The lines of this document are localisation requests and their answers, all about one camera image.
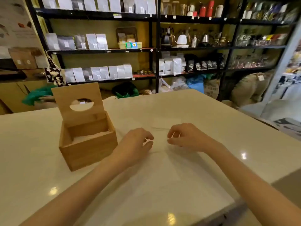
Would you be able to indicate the person's right hand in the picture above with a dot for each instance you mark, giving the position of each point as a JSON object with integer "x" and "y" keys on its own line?
{"x": 190, "y": 137}

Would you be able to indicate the person's left hand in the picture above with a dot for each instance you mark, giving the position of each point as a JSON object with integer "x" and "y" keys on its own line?
{"x": 131, "y": 145}

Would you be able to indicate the wooden box with holed lid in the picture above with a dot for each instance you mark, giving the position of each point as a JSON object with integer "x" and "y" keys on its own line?
{"x": 89, "y": 150}

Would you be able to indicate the person's left forearm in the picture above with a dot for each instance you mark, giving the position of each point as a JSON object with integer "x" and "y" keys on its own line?
{"x": 77, "y": 197}

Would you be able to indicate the person's right forearm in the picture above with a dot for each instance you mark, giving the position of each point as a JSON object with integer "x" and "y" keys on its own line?
{"x": 254, "y": 185}

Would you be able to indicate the printed burlap sack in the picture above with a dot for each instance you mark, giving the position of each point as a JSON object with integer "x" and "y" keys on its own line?
{"x": 211, "y": 89}

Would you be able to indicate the blue plastic bag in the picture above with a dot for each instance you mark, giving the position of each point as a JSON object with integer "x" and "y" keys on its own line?
{"x": 196, "y": 84}

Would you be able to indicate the dark green plastic bag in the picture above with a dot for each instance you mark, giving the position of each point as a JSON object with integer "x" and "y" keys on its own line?
{"x": 125, "y": 90}

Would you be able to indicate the large burlap sack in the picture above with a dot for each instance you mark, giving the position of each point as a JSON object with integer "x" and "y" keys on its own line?
{"x": 247, "y": 91}

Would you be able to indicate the row of black coffee bags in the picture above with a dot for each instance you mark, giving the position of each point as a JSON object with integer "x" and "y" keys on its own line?
{"x": 190, "y": 64}

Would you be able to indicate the row of small glass jars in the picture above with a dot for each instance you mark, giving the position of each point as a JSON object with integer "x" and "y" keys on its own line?
{"x": 142, "y": 72}

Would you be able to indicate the group of white coffee bags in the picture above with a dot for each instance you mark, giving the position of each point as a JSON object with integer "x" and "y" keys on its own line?
{"x": 168, "y": 65}

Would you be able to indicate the row of white pouches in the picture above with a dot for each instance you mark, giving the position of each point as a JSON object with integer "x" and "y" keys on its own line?
{"x": 103, "y": 72}

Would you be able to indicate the slim steel bottle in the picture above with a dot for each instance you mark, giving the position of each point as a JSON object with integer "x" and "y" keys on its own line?
{"x": 194, "y": 41}

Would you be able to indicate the row of clear glassware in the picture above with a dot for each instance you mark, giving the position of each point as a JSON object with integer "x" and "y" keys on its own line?
{"x": 251, "y": 62}

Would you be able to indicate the white gooseneck kettle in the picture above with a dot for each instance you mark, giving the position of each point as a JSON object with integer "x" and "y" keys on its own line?
{"x": 182, "y": 39}

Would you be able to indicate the steel kettle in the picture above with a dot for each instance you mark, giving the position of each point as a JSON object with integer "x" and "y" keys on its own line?
{"x": 205, "y": 39}

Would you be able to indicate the green and blue card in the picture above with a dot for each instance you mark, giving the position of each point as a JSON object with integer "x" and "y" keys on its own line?
{"x": 134, "y": 45}

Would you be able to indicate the black gooseneck kettle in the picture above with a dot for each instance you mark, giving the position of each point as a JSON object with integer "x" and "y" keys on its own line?
{"x": 166, "y": 39}

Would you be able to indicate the brass coffee pot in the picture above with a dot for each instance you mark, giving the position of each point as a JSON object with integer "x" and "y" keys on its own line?
{"x": 222, "y": 41}

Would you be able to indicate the black white teddy bear bag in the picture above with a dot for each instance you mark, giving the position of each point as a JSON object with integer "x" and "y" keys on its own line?
{"x": 55, "y": 76}

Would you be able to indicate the teal plastic bag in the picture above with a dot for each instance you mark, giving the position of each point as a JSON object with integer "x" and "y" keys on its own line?
{"x": 35, "y": 96}

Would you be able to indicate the white foil pouch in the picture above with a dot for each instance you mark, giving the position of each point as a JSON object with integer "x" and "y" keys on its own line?
{"x": 91, "y": 39}
{"x": 102, "y": 41}

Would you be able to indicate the dark wooden tray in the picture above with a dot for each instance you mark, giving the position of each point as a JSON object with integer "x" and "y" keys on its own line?
{"x": 127, "y": 30}

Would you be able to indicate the dark grey foil pouch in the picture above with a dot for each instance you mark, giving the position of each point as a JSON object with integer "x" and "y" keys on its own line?
{"x": 80, "y": 41}

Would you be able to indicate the wide black metal shelf rack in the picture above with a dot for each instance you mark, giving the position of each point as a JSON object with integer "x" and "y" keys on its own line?
{"x": 183, "y": 19}

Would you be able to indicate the row of glass cups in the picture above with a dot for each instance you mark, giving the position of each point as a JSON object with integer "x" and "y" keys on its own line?
{"x": 258, "y": 40}

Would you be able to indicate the wide dark grey pouch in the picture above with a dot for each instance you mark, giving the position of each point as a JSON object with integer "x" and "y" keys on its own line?
{"x": 67, "y": 43}

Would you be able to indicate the small white paper bag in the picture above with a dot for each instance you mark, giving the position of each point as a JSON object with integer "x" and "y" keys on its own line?
{"x": 41, "y": 61}

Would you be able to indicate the short red bottle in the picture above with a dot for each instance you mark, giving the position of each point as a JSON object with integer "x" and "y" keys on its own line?
{"x": 202, "y": 11}

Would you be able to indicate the glass storage jar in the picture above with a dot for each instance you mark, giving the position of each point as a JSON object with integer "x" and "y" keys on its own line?
{"x": 183, "y": 9}
{"x": 165, "y": 8}
{"x": 175, "y": 8}

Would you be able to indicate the tall red bottle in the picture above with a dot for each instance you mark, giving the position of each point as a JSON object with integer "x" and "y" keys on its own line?
{"x": 210, "y": 10}

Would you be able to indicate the white bottle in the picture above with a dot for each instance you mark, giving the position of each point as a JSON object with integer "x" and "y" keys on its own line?
{"x": 219, "y": 11}

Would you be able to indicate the wooden counter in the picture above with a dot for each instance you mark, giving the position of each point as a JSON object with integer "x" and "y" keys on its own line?
{"x": 11, "y": 96}

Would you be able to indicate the silver foil pouch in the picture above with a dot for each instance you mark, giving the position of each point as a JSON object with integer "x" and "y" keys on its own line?
{"x": 51, "y": 41}

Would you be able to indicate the brown paper bag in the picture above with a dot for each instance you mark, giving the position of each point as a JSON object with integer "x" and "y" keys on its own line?
{"x": 17, "y": 58}
{"x": 31, "y": 59}

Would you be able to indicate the black heat sealer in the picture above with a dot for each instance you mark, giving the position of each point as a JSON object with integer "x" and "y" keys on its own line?
{"x": 9, "y": 75}

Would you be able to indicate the row of silver pouches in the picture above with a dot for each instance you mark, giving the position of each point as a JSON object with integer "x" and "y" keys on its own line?
{"x": 89, "y": 3}

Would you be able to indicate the row of glass bottles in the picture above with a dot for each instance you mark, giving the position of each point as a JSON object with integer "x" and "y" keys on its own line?
{"x": 270, "y": 11}

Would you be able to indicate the white metal post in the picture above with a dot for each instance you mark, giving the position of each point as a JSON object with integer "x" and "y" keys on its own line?
{"x": 279, "y": 68}

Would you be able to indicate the wall poster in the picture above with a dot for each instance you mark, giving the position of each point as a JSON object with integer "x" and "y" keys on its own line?
{"x": 14, "y": 16}

